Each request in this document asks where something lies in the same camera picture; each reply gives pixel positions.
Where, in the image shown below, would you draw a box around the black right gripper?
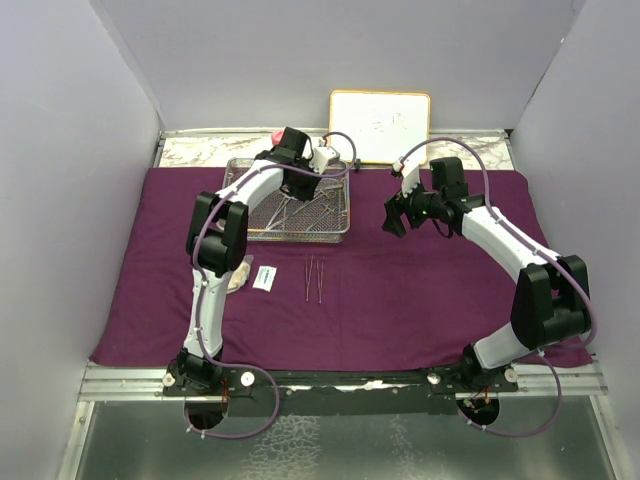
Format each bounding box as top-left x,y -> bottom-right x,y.
383,174 -> 445,237

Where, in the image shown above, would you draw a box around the metal mesh tray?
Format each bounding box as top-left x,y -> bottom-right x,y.
217,158 -> 351,243

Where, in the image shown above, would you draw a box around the steel tweezers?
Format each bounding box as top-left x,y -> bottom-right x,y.
304,255 -> 314,302
316,258 -> 324,305

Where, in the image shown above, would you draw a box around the steel tweezers front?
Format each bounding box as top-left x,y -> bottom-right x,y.
304,255 -> 314,302

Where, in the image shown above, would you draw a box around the purple cloth wrap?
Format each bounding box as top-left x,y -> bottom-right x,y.
88,167 -> 594,374

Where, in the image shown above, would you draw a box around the white blue label packet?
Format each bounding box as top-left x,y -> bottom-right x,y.
252,265 -> 277,292

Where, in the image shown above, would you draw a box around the white gauze bag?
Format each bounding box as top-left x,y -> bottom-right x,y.
228,255 -> 253,293

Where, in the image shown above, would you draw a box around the steel forceps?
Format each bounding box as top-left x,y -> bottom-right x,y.
264,197 -> 297,231

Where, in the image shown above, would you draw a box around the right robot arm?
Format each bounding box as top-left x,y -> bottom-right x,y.
382,157 -> 593,391

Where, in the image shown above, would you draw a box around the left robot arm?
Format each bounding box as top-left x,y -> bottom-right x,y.
176,127 -> 339,395

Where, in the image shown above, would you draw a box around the steel clamp right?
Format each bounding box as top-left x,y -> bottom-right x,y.
301,184 -> 343,232

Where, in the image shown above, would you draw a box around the pink lid spice bottle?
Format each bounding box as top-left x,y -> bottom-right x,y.
271,130 -> 283,146

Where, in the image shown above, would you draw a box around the yellow framed whiteboard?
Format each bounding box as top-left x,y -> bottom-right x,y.
328,90 -> 431,164

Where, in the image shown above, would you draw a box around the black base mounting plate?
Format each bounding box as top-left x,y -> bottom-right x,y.
162,366 -> 518,418

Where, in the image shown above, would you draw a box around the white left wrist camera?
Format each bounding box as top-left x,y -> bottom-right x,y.
309,146 -> 340,174

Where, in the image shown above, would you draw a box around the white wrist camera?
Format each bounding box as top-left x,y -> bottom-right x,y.
391,158 -> 420,198
309,146 -> 340,174

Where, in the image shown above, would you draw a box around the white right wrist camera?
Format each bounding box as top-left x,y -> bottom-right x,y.
391,158 -> 420,198

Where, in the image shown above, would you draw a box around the aluminium frame rail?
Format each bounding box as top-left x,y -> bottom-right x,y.
79,362 -> 608,401

